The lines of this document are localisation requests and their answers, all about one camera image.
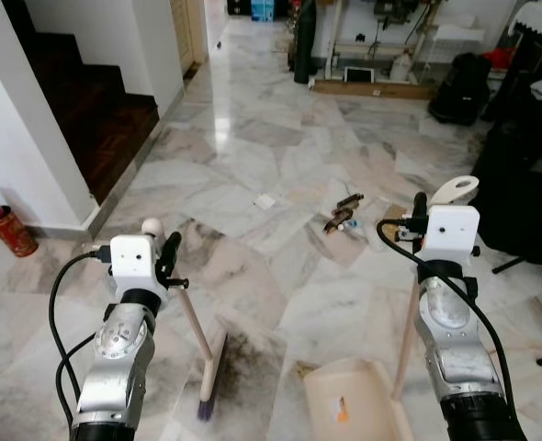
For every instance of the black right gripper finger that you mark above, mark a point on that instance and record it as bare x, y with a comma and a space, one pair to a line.
420, 207

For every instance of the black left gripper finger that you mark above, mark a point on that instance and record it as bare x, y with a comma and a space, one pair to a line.
171, 253

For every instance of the wooden broom purple bristles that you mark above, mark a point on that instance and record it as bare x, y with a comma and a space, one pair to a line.
195, 322

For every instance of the large black fabric bundle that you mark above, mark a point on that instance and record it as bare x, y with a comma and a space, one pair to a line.
524, 193

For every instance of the white paper scrap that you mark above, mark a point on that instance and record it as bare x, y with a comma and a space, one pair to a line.
265, 200

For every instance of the black metal stand legs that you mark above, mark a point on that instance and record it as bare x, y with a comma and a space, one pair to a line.
519, 265

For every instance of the black backpack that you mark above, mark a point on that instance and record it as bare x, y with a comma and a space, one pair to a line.
459, 87

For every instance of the white plastic jug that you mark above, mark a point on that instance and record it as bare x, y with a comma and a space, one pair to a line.
401, 66

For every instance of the small framed tablet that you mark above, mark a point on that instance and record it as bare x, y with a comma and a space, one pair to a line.
358, 74

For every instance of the dark wooden staircase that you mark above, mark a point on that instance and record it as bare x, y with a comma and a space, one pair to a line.
96, 110

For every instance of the red flask bottle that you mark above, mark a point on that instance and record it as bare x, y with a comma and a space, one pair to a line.
9, 234

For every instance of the dark green cylinder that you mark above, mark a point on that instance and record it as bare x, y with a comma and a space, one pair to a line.
305, 41

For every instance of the wooden door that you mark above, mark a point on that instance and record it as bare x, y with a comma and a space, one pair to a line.
190, 32

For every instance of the blue plastic box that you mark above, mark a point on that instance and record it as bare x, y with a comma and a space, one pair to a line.
262, 9

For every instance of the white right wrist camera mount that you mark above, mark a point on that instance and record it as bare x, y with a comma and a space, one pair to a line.
450, 231

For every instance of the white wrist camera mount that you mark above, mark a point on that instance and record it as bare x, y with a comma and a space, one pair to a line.
133, 262
450, 231

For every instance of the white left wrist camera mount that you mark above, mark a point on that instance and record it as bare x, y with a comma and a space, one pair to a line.
133, 262

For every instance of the white frame glass shelf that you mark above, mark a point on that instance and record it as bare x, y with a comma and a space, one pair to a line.
381, 87

